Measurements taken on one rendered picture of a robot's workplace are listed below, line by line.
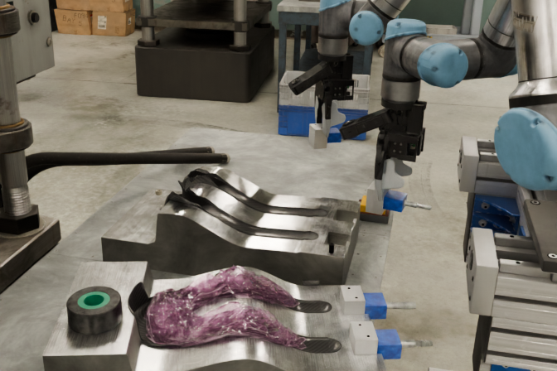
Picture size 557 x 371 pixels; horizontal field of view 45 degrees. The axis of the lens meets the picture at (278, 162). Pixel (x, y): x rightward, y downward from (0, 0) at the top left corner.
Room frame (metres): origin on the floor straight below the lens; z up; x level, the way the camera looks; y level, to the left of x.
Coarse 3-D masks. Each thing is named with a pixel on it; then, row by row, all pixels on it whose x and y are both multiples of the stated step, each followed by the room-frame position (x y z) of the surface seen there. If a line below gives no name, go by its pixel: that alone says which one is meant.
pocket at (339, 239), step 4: (328, 232) 1.21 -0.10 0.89; (328, 236) 1.21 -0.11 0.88; (332, 236) 1.21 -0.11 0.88; (336, 236) 1.20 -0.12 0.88; (340, 236) 1.20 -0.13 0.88; (344, 236) 1.20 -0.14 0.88; (348, 236) 1.20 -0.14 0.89; (328, 240) 1.21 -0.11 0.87; (332, 240) 1.21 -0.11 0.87; (336, 240) 1.20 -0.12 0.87; (340, 240) 1.20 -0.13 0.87; (344, 240) 1.20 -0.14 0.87; (348, 240) 1.20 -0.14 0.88; (336, 244) 1.20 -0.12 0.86; (340, 244) 1.20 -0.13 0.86; (344, 244) 1.20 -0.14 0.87; (348, 244) 1.18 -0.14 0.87
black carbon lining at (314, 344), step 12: (144, 288) 0.97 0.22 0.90; (132, 300) 0.93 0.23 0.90; (144, 300) 0.96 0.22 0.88; (300, 300) 1.01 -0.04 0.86; (132, 312) 0.88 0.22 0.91; (144, 312) 0.94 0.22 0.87; (312, 312) 0.98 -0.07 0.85; (324, 312) 0.98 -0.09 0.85; (144, 324) 0.91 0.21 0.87; (144, 336) 0.88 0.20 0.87; (300, 336) 0.90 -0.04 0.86; (312, 348) 0.88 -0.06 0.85; (324, 348) 0.88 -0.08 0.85; (336, 348) 0.88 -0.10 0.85
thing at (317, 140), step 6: (312, 126) 1.67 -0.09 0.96; (318, 126) 1.67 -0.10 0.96; (312, 132) 1.66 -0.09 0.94; (318, 132) 1.65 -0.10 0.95; (330, 132) 1.66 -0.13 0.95; (336, 132) 1.66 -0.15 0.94; (312, 138) 1.66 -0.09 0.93; (318, 138) 1.65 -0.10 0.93; (324, 138) 1.65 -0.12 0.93; (330, 138) 1.66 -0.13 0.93; (336, 138) 1.66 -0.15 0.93; (312, 144) 1.65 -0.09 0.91; (318, 144) 1.65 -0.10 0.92; (324, 144) 1.65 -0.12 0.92
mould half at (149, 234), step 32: (224, 192) 1.32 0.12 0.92; (256, 192) 1.38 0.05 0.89; (128, 224) 1.27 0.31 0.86; (160, 224) 1.19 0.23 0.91; (192, 224) 1.17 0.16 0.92; (224, 224) 1.20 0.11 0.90; (256, 224) 1.24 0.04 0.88; (288, 224) 1.24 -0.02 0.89; (320, 224) 1.24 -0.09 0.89; (352, 224) 1.24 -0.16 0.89; (128, 256) 1.20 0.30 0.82; (160, 256) 1.19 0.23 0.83; (192, 256) 1.17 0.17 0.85; (224, 256) 1.16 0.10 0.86; (256, 256) 1.14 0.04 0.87; (288, 256) 1.13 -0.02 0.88; (320, 256) 1.12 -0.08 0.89; (352, 256) 1.27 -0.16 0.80
